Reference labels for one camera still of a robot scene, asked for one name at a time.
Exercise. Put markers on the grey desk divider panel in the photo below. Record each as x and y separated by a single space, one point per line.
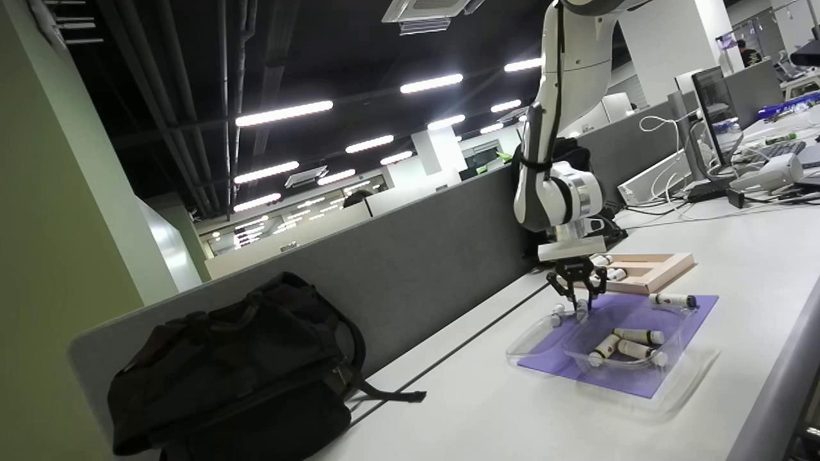
400 276

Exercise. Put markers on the purple mat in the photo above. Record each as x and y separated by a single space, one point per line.
573 349

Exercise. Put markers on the white keyboard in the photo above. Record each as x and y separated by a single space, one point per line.
655 180

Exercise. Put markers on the black backpack near left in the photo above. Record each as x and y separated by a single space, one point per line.
259 380

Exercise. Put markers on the computer monitor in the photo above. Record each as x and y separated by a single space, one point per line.
724 129

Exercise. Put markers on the wooden tray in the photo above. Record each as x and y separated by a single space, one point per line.
646 272

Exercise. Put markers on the white bottle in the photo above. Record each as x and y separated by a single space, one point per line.
641 335
607 345
677 299

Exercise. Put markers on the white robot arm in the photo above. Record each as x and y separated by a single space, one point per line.
550 192

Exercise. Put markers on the small bottle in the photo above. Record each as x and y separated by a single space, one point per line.
639 352

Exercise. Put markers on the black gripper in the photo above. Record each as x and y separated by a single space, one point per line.
578 272

